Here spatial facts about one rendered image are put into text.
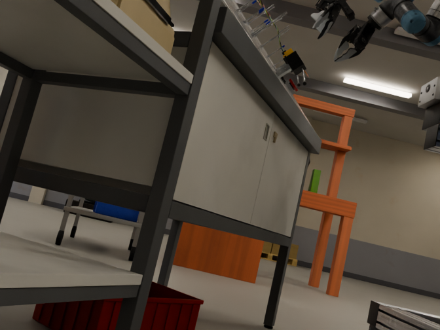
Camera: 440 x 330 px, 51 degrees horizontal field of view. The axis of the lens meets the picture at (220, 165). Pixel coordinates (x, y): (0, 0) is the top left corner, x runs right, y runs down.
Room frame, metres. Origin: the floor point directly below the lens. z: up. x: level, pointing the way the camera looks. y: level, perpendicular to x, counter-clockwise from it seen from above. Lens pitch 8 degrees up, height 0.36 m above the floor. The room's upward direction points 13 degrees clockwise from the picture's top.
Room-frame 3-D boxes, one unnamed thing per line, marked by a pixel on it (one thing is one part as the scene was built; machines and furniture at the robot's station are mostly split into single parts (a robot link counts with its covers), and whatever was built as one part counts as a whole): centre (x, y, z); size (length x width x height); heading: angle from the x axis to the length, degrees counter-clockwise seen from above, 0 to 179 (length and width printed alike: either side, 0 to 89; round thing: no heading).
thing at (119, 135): (1.70, 0.13, 0.60); 1.17 x 0.58 x 0.40; 155
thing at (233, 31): (1.57, -0.16, 0.83); 1.18 x 0.05 x 0.06; 155
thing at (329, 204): (4.66, -0.58, 1.05); 1.69 x 1.44 x 2.09; 91
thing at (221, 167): (1.33, -0.02, 0.60); 0.55 x 0.02 x 0.39; 155
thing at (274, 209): (1.82, -0.26, 0.60); 0.55 x 0.03 x 0.39; 155
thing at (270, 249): (10.39, -1.43, 0.22); 1.29 x 0.93 x 0.45; 91
